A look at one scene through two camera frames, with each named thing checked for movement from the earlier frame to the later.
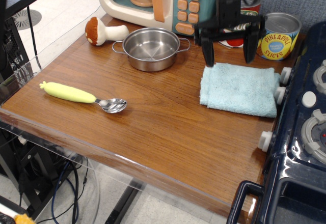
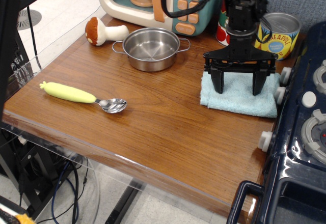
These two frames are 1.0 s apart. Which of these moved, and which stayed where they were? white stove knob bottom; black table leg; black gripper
Moved: black gripper
Stayed: black table leg; white stove knob bottom
